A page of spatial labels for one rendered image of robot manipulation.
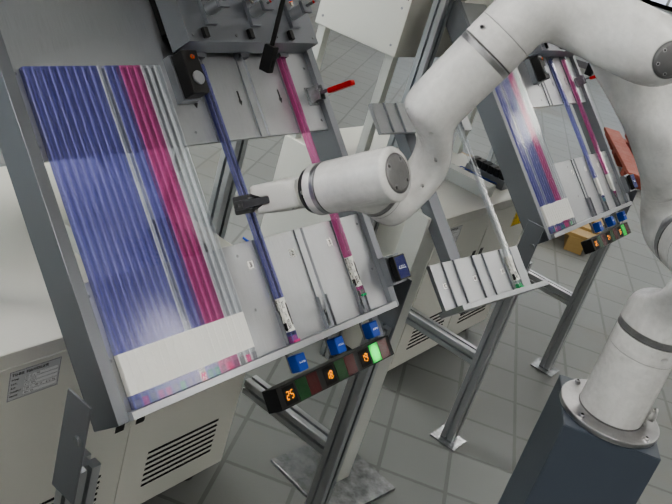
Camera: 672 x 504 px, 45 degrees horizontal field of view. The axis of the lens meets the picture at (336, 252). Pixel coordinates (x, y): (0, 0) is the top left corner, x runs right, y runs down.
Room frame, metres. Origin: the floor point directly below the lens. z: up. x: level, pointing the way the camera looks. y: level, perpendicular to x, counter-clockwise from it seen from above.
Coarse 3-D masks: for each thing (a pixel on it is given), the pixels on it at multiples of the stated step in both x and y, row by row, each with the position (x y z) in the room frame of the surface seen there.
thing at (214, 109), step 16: (208, 80) 1.38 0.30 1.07; (208, 96) 1.36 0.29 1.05; (224, 128) 1.34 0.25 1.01; (224, 144) 1.33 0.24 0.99; (240, 176) 1.31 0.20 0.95; (240, 192) 1.30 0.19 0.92; (256, 224) 1.28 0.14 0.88; (256, 240) 1.27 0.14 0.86; (272, 272) 1.25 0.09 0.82; (272, 288) 1.23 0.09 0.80; (288, 336) 1.20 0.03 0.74
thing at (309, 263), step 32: (320, 224) 1.43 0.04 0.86; (352, 224) 1.50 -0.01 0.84; (224, 256) 1.20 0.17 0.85; (256, 256) 1.26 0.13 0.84; (288, 256) 1.32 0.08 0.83; (320, 256) 1.38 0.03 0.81; (256, 288) 1.22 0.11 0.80; (288, 288) 1.27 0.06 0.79; (320, 288) 1.34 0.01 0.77; (352, 288) 1.40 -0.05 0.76; (96, 320) 0.96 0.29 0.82; (256, 320) 1.18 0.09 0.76; (320, 320) 1.29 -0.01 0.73
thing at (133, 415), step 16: (384, 304) 1.45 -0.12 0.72; (352, 320) 1.33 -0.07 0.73; (320, 336) 1.24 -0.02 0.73; (272, 352) 1.15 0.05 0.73; (288, 352) 1.17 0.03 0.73; (240, 368) 1.07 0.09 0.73; (208, 384) 1.01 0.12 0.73; (160, 400) 0.94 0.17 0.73; (176, 400) 0.95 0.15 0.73; (128, 416) 0.89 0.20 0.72
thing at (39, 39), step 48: (0, 0) 1.14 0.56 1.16; (48, 0) 1.21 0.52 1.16; (96, 0) 1.29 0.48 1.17; (144, 0) 1.37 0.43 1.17; (48, 48) 1.16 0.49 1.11; (96, 48) 1.23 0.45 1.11; (144, 48) 1.31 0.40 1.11; (240, 96) 1.44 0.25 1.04; (288, 96) 1.54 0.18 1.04; (192, 144) 1.28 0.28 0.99
